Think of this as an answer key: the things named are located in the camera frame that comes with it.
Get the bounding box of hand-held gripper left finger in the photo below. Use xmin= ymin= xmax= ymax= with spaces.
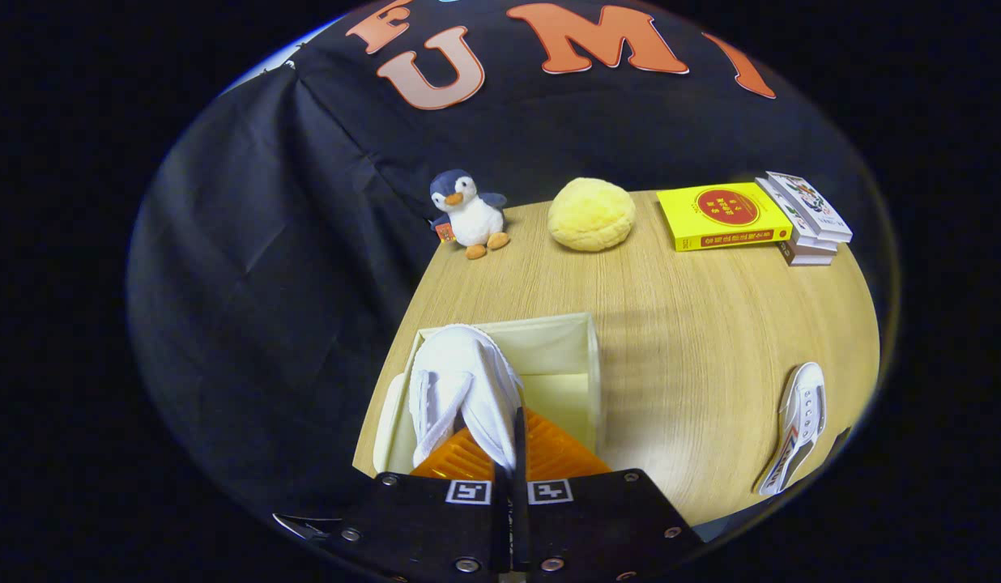
xmin=322 ymin=428 xmax=513 ymax=581

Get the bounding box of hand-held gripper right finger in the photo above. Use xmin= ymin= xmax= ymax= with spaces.
xmin=513 ymin=407 xmax=704 ymax=582

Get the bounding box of white canvas shoe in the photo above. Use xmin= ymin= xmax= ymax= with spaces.
xmin=409 ymin=324 xmax=524 ymax=470
xmin=756 ymin=362 xmax=827 ymax=496

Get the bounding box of cream fabric storage box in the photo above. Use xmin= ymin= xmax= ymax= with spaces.
xmin=373 ymin=312 xmax=603 ymax=479

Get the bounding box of penguin plush toy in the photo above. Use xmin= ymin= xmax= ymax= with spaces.
xmin=429 ymin=168 xmax=511 ymax=260

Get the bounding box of yellow round plush bun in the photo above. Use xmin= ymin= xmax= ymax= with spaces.
xmin=547 ymin=177 xmax=636 ymax=252

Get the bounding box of yellow book red circle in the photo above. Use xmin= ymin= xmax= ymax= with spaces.
xmin=657 ymin=182 xmax=793 ymax=252

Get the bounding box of white illustrated book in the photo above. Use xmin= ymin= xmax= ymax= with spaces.
xmin=756 ymin=178 xmax=839 ymax=252
xmin=766 ymin=172 xmax=854 ymax=244

